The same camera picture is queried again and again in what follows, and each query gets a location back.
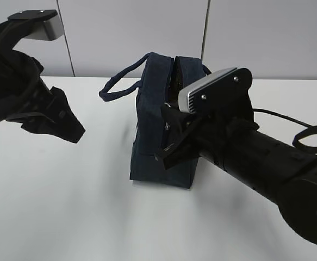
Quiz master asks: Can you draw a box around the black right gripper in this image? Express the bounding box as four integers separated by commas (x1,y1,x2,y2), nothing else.
154,103,259,171

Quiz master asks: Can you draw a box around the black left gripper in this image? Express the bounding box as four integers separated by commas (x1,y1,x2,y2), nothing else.
0,50,85,144

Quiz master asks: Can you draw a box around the dark navy lunch bag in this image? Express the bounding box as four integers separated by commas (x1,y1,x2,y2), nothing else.
99,52,210,189

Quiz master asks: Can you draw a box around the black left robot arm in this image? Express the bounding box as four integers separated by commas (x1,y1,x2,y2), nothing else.
0,21,85,144

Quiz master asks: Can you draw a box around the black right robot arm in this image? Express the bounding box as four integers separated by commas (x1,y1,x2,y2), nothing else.
156,104,317,244

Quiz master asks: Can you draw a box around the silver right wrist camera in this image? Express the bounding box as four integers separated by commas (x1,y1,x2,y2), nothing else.
178,67,253,115

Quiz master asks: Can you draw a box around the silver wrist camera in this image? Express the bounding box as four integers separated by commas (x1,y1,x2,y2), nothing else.
178,67,253,115
8,9,64,41

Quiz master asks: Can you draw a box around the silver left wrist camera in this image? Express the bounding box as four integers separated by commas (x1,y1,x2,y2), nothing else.
8,9,64,41

